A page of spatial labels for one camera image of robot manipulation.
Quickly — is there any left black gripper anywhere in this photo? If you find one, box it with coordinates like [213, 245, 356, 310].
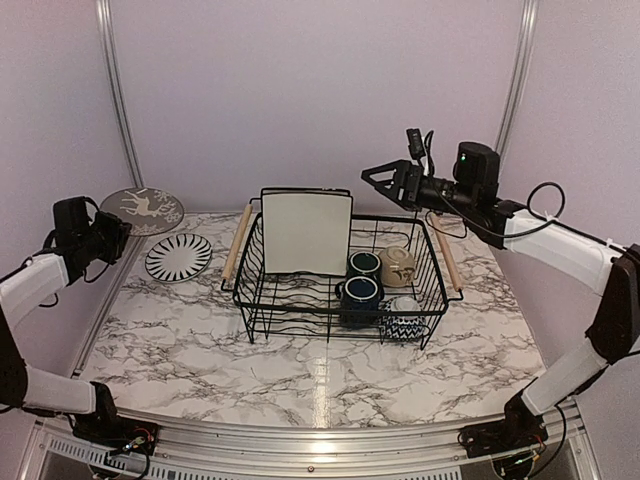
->
[78, 209, 132, 264]

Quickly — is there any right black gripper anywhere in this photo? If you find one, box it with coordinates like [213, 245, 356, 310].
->
[362, 159, 477, 217]

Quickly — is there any grey reindeer round plate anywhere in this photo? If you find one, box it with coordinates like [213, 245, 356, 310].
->
[100, 187, 185, 237]

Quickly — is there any black white striped round plate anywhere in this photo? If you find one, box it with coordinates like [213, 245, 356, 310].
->
[144, 233, 213, 283]

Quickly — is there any white square plate black rim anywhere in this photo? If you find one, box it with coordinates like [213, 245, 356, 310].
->
[261, 193, 353, 277]

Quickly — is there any floral square plate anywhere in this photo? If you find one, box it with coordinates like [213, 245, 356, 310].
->
[260, 186, 351, 196]

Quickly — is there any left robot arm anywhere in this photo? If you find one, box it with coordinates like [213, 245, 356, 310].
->
[1, 196, 132, 445]

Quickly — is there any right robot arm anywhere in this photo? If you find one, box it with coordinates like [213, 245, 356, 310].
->
[361, 130, 639, 448]

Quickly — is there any beige ceramic bowl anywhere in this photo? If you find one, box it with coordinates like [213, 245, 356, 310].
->
[379, 246, 416, 288]

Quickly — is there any dark blue mug rear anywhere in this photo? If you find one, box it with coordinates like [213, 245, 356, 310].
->
[347, 251, 382, 278]

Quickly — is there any dark blue mug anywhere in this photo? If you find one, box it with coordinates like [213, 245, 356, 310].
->
[335, 276, 385, 330]
[347, 251, 382, 278]

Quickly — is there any dark blue mug front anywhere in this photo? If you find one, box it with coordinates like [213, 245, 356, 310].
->
[335, 276, 385, 330]

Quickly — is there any blue white patterned bowl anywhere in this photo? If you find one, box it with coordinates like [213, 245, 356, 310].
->
[380, 296, 426, 341]

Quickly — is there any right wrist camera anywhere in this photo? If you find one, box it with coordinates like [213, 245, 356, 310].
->
[406, 128, 426, 161]

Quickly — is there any black wire dish rack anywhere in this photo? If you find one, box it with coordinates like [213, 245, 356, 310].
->
[221, 187, 452, 346]

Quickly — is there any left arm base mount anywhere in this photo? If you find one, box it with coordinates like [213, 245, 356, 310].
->
[67, 413, 160, 479]

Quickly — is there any right aluminium frame post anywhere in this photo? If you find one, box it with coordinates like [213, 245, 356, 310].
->
[495, 0, 539, 158]

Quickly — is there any aluminium frame post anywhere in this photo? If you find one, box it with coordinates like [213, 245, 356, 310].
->
[95, 0, 145, 189]
[495, 0, 539, 158]

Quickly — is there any left aluminium frame post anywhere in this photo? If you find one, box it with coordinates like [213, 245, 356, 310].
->
[95, 0, 145, 189]

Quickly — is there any front aluminium rail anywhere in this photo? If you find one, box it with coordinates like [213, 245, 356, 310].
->
[18, 402, 600, 479]

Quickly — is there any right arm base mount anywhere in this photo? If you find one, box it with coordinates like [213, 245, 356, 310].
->
[457, 420, 548, 479]

